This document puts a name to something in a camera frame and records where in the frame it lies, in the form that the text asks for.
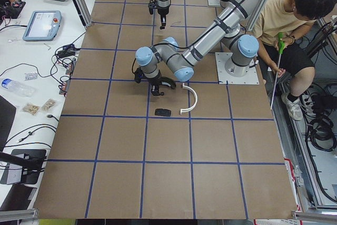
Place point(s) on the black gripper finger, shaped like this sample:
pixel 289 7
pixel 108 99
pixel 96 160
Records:
pixel 154 90
pixel 160 93

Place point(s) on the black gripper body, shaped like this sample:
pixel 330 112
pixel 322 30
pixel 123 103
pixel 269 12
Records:
pixel 162 12
pixel 155 81

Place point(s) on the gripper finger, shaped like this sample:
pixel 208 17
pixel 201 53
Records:
pixel 163 22

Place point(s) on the green brake shoe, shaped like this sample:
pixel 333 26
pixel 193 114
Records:
pixel 168 82

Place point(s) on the black brake pad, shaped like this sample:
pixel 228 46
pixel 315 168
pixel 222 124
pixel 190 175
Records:
pixel 163 112

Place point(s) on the black power adapter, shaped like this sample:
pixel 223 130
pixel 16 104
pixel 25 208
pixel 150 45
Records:
pixel 67 50

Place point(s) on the teach pendant near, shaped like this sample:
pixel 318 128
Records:
pixel 42 26

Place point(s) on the person in beige shirt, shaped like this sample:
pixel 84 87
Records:
pixel 294 18

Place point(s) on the plastic water bottle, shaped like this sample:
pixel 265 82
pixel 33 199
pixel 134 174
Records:
pixel 17 88

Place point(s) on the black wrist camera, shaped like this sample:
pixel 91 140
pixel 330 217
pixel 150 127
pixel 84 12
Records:
pixel 138 75

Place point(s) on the green handled long stick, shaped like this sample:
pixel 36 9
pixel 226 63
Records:
pixel 281 46

